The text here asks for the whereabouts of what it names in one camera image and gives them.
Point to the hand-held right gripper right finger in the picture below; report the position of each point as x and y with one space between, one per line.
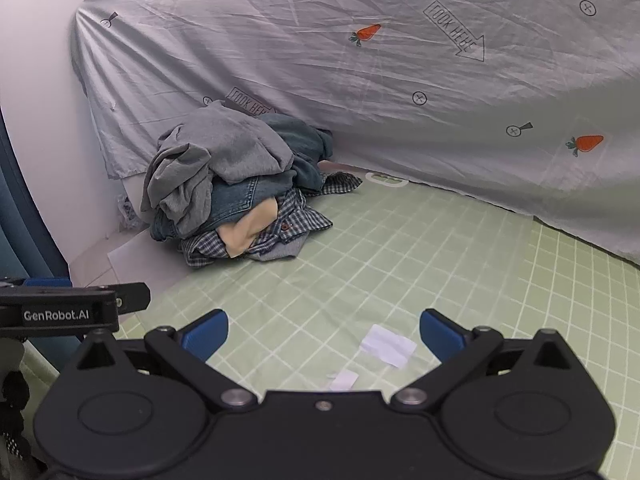
440 336

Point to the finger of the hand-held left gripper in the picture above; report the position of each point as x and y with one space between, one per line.
130 294
47 282

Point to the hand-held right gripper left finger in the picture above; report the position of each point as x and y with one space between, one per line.
207 334

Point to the white paper sheet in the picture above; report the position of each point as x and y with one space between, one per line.
135 260

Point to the large white paper scrap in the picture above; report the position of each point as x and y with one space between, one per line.
387 345

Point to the blue curtain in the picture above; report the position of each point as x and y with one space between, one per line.
20 230

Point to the crumpled clear plastic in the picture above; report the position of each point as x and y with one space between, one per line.
127 212

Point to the green checked mat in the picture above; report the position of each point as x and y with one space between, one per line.
375 260

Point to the small white paper scrap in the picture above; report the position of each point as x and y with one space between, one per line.
344 380

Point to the beige garment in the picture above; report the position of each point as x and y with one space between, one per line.
245 232

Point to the blue denim jeans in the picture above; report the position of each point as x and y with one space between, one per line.
235 200

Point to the blue plaid shirt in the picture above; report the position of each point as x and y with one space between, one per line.
295 221

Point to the dark teal garment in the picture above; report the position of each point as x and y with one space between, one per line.
300 145

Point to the grey carrot-print bed sheet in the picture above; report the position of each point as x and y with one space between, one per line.
350 85

